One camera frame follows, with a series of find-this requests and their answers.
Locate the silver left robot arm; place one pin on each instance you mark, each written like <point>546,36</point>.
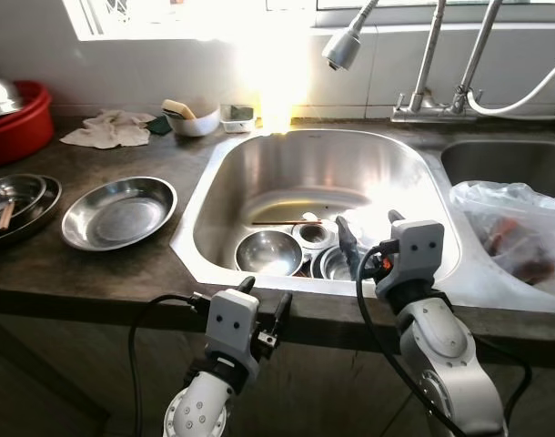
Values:
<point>196,414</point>

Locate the round steel bowl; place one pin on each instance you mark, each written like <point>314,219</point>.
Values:
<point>268,253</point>
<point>330,266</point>

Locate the stainless steel double sink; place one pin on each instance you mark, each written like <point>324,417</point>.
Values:
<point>287,173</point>

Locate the clear plastic bag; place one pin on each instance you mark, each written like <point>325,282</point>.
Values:
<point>496,200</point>

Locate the large shallow steel plate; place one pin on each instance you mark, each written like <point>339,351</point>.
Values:
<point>118,214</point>

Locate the small white soap dish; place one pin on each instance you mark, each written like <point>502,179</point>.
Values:
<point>237,126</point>

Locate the gooseneck faucet with spray head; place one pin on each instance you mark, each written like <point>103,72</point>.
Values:
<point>432,55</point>

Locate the white ceramic bowl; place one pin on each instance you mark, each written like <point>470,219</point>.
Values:
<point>197,125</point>

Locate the plain steel faucet pipe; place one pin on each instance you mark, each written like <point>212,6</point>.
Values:
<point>478,55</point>

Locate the dark green scouring pad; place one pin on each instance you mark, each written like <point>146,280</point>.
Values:
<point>159,126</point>

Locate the yellow sponge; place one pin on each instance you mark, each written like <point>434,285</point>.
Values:
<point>177,109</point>

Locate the white crumpled dish cloth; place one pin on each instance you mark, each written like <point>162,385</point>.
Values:
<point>109,132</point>

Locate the dark wooden base cabinet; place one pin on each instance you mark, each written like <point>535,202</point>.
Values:
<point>59,382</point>

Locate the wide steel plate under stack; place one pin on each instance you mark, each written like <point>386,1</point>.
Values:
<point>45,196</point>

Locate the steel plate holding chopsticks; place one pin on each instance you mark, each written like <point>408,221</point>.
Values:
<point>23,187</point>

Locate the brown wooden chopsticks bundle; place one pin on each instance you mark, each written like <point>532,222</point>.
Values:
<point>5,216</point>

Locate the red plastic basin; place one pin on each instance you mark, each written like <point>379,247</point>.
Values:
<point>23,127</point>

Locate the steel pot lid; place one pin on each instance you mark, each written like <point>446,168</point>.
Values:
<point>0,96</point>

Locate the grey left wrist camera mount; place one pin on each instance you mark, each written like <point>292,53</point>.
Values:
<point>232,326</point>

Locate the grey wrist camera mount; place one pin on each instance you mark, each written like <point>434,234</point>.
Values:
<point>232,326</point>
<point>414,255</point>

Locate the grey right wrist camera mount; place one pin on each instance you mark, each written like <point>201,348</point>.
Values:
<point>414,255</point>

